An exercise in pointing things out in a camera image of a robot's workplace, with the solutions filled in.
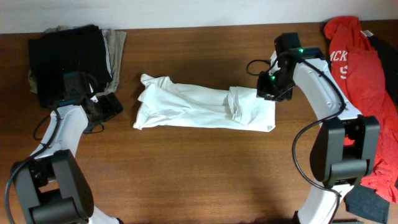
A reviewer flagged white t-shirt with robot print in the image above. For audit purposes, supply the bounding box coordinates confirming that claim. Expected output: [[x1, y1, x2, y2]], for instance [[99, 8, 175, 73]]
[[133, 74, 275, 133]]

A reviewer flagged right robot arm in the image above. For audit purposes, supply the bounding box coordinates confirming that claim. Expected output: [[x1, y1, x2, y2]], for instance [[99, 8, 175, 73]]
[[257, 32, 380, 224]]

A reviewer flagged folded beige garment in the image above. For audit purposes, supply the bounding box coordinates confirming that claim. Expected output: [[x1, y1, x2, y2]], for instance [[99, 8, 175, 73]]
[[28, 26, 127, 96]]

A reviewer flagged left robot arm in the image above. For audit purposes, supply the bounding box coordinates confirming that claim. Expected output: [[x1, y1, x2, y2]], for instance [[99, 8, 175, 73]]
[[5, 72, 123, 224]]

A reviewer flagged folded black garment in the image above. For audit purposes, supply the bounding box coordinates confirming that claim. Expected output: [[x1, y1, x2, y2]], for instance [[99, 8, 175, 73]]
[[28, 25, 113, 108]]

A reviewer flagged red t-shirt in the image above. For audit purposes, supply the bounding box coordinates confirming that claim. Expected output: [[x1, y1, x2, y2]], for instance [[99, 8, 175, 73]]
[[323, 16, 397, 203]]

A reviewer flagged dark grey garment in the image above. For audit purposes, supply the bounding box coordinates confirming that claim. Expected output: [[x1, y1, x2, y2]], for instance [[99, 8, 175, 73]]
[[345, 35, 397, 223]]

